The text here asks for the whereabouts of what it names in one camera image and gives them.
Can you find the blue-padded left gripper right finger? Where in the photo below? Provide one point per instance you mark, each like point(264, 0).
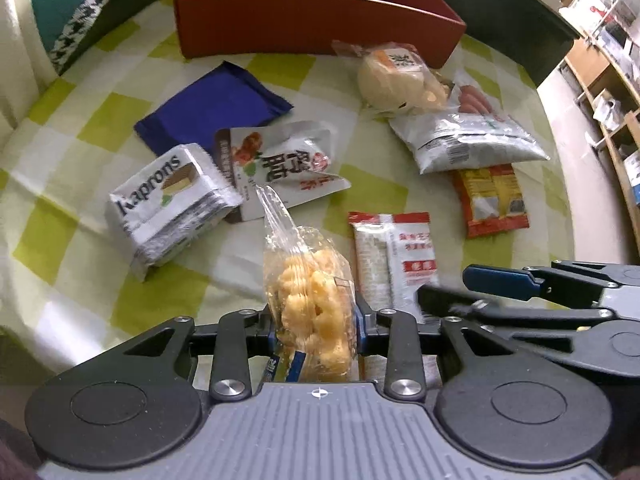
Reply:
point(393, 334)

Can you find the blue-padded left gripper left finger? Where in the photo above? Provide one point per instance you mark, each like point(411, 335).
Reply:
point(241, 335)

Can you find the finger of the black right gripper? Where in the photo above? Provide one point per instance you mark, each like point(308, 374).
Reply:
point(442, 302)

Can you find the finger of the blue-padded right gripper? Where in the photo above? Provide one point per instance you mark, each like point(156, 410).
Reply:
point(509, 283)

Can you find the red and silver snack packet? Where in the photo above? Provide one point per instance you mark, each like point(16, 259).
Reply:
point(395, 256)

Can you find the clear waffle snack bag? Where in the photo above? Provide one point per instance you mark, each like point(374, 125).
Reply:
point(310, 293)

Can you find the orange red small packet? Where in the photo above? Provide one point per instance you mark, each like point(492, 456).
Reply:
point(491, 199)

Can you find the silver foil snack bag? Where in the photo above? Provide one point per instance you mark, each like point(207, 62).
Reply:
point(446, 141)

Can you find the Kaprons wafer packet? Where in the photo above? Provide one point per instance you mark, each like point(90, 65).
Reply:
point(166, 205)

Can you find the sausage snack packet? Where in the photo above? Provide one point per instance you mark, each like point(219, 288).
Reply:
point(466, 97)

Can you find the white nut snack packet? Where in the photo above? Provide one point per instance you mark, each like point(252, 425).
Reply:
point(294, 159)

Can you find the green checkered tablecloth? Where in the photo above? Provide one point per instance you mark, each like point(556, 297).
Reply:
point(68, 293)

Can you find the round bun in wrapper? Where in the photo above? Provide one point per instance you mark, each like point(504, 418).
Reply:
point(392, 78)

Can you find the wooden shelf unit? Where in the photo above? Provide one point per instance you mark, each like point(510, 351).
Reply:
point(605, 63)

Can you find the dark wooden coffee table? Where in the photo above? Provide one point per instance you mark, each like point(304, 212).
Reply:
point(526, 31)

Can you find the blue snack packet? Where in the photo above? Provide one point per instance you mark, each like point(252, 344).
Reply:
point(226, 97)

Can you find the red cardboard box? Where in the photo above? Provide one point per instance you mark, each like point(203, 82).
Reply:
point(210, 27)

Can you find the white fluffy blanket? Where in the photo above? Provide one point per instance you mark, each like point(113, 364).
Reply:
point(26, 69)

